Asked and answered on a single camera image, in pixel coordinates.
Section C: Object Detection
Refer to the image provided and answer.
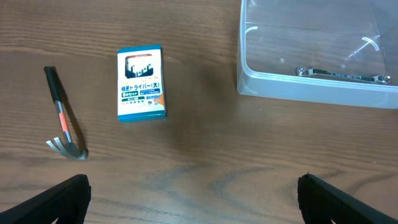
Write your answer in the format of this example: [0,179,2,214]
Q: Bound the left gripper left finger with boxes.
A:
[1,174,91,224]

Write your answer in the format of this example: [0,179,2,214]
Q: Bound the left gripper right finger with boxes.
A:
[297,174,397,224]

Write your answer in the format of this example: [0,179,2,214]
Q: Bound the silver wrench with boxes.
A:
[296,67,391,85]

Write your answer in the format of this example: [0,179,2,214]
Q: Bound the clear plastic container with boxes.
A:
[237,0,397,109]

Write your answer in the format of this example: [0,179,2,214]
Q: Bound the blue white screwdriver box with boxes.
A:
[117,44,167,122]

